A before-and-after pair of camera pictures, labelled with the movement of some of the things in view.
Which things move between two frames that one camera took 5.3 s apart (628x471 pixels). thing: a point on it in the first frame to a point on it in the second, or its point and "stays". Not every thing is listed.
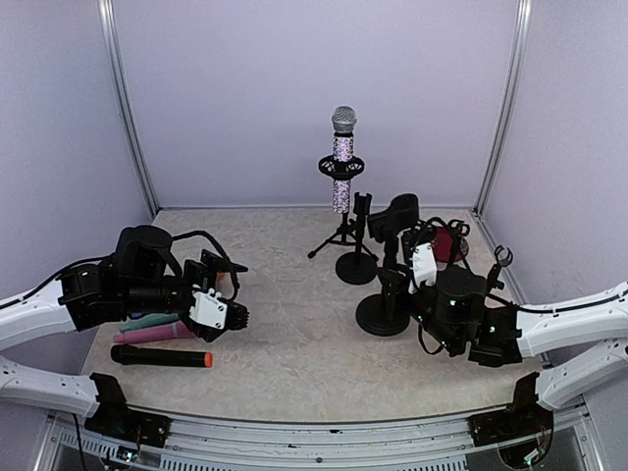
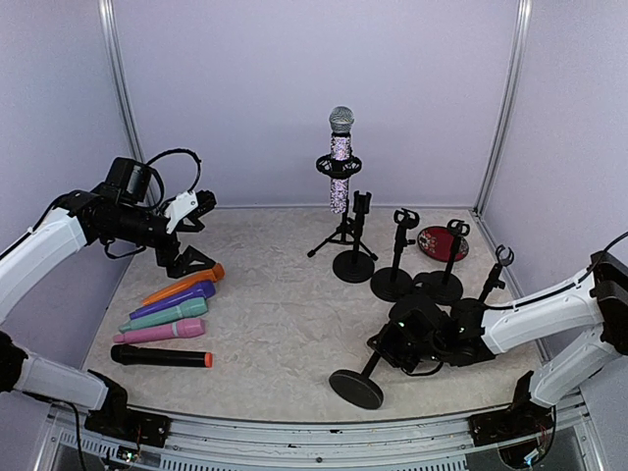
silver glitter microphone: [344, 119] stays
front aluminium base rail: [578, 444] stays
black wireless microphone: [130, 355] stays
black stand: [417, 234] to [395, 284]
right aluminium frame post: [521, 32] stays
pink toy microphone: [180, 331] stays
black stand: [385, 314] to [356, 388]
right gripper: [398, 282] to [384, 344]
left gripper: [206, 275] to [178, 267]
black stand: [358, 267] stays
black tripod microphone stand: [341, 174] stays
